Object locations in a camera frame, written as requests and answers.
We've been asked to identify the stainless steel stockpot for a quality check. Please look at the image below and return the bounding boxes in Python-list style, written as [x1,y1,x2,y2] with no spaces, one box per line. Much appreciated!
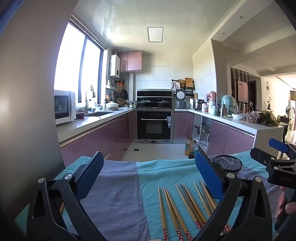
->
[192,99,205,110]

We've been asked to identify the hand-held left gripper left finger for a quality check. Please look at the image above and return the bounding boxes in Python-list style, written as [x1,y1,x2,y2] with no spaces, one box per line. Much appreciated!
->
[26,152,104,241]

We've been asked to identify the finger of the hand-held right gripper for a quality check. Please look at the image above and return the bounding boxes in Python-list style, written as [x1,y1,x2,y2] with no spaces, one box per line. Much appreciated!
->
[269,138,296,160]
[250,148,281,166]

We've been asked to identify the green air fryer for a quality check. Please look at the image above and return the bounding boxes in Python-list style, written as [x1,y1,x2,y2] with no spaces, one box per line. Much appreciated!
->
[220,95,238,114]

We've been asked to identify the white rice cooker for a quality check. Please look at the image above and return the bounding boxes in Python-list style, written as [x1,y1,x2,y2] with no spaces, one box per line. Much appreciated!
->
[175,89,188,109]

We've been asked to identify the bunch of bamboo chopsticks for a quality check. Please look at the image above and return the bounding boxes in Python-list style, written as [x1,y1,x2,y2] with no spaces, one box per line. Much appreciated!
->
[158,181,232,241]

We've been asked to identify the dark oil bottle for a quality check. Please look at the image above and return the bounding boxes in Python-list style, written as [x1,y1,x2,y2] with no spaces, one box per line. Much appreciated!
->
[188,140,199,159]

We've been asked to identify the white countertop oven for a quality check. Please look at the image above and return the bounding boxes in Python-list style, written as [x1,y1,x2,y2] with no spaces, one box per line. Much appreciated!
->
[54,90,76,126]

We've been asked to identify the clear plastic food container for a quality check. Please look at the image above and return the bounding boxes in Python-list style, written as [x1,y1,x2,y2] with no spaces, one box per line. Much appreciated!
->
[246,112,260,124]

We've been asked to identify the black mesh utensil holder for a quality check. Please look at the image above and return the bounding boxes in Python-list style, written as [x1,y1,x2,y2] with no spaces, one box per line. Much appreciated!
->
[212,155,243,173]

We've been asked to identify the teal and purple tablecloth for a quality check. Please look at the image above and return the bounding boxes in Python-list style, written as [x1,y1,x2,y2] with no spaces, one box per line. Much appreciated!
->
[15,148,285,241]

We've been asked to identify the grey refrigerator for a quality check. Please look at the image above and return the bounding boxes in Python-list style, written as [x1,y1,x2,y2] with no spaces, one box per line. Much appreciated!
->
[0,0,80,232]

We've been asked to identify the black integrated stove hood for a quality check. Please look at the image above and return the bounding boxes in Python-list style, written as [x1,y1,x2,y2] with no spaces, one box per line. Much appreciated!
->
[136,89,175,109]

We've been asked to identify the ceiling light panel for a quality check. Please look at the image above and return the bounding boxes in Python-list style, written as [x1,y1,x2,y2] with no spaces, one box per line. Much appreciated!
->
[147,27,164,42]

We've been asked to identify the white water heater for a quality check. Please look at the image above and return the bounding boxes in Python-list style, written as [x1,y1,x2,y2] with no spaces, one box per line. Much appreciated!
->
[109,55,121,78]

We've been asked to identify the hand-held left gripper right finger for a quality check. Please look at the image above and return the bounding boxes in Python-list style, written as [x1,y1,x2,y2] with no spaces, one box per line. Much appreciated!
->
[192,151,273,241]

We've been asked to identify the white plastic bag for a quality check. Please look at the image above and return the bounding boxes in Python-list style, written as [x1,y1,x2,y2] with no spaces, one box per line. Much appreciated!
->
[197,140,209,153]

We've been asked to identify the black built-in oven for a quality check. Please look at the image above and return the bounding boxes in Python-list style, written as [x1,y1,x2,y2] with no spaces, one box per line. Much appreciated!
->
[136,110,173,142]

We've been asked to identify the pink wall picture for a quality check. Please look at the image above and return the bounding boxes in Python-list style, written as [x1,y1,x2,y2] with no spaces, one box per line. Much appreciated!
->
[238,80,248,102]

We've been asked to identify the person's right hand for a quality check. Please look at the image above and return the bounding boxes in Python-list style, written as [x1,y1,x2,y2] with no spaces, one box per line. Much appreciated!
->
[276,185,296,219]

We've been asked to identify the leafy green vegetables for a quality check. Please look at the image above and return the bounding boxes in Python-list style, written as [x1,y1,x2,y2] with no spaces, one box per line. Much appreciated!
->
[257,112,279,127]

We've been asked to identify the wall shelf with cutting boards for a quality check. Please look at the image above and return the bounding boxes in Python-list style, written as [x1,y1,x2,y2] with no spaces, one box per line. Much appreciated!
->
[171,77,195,91]

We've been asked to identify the mauve base cabinet run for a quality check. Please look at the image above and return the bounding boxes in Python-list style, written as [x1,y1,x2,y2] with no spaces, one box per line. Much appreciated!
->
[174,109,285,158]
[57,108,134,167]

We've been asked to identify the yellow oil bottle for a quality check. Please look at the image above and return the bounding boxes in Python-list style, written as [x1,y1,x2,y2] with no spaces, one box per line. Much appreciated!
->
[184,137,193,156]

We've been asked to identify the dark dining chair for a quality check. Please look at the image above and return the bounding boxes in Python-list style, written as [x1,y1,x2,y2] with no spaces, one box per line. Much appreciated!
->
[277,115,291,142]

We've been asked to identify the kitchen window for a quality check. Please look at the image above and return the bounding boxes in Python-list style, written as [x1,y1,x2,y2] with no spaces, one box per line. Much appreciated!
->
[54,20,108,105]

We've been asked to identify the dark striped wall panel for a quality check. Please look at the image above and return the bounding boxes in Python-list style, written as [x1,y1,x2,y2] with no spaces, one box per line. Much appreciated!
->
[230,67,250,103]

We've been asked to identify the mauve wall cabinet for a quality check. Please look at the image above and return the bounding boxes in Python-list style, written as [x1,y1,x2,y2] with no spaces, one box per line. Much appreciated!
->
[117,50,142,73]

